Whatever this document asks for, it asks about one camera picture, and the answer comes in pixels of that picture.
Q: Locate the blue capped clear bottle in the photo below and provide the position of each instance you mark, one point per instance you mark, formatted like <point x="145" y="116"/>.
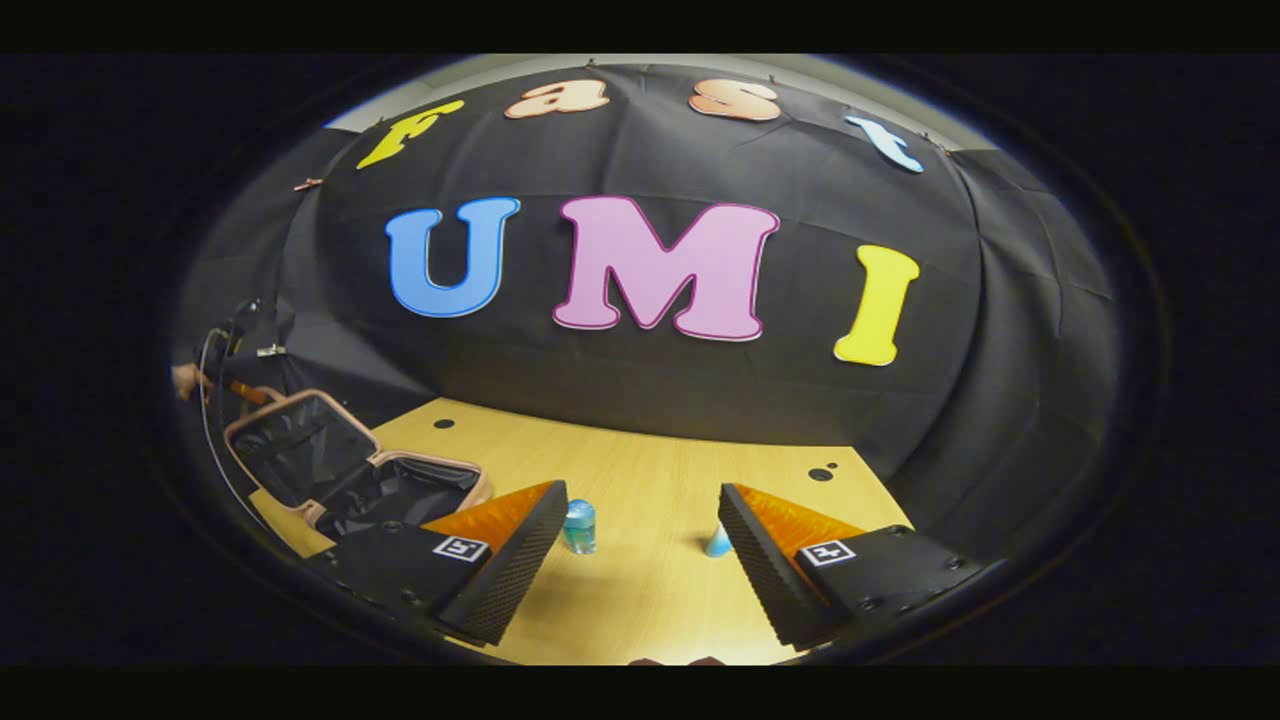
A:
<point x="579" y="526"/>

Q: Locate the black backdrop cloth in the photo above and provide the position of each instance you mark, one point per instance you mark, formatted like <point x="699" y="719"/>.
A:
<point x="620" y="380"/>

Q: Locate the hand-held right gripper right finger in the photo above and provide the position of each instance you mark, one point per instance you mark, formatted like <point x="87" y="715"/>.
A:
<point x="760" y="570"/>

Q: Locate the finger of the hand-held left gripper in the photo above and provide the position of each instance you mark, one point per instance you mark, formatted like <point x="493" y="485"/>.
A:
<point x="252" y="393"/>

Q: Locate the pale blue tube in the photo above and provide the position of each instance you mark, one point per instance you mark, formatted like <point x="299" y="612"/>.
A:
<point x="718" y="541"/>

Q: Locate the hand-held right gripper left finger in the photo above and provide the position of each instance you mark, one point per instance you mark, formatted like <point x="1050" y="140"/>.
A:
<point x="520" y="570"/>

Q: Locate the pink suitcase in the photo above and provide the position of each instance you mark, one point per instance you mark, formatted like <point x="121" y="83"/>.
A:
<point x="300" y="450"/>

